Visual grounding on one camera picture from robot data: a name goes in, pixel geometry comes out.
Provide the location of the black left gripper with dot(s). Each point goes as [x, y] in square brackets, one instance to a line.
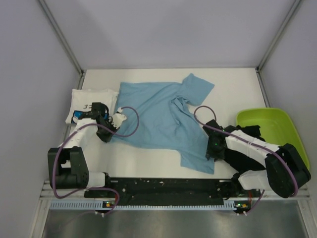
[106, 138]

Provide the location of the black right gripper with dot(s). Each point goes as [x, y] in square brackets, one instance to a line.
[210, 153]

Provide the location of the light blue t shirt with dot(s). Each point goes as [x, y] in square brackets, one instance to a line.
[158, 118]

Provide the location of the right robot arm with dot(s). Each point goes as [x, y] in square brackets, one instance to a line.
[285, 171]

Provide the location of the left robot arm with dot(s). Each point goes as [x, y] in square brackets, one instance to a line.
[67, 164]

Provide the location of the black t shirt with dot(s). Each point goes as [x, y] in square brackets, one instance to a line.
[239, 158]

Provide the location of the white folded printed t shirt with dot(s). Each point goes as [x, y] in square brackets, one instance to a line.
[81, 101]

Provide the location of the green plastic bin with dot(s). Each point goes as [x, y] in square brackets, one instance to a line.
[276, 127]

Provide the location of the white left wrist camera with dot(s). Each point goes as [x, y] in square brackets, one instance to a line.
[118, 119]

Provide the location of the light blue cable duct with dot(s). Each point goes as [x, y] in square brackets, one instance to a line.
[106, 205]

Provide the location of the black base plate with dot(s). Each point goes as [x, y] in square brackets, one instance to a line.
[177, 191]

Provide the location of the aluminium frame rail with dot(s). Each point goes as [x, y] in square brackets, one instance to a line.
[101, 192]

